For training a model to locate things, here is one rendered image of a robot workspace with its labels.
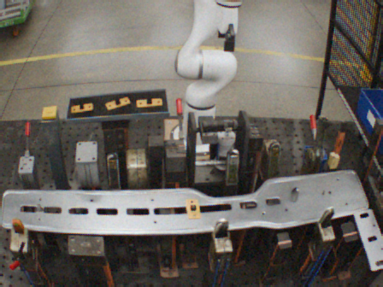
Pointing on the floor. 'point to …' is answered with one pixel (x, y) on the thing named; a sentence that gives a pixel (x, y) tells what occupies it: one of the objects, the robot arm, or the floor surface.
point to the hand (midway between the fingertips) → (226, 42)
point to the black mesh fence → (350, 53)
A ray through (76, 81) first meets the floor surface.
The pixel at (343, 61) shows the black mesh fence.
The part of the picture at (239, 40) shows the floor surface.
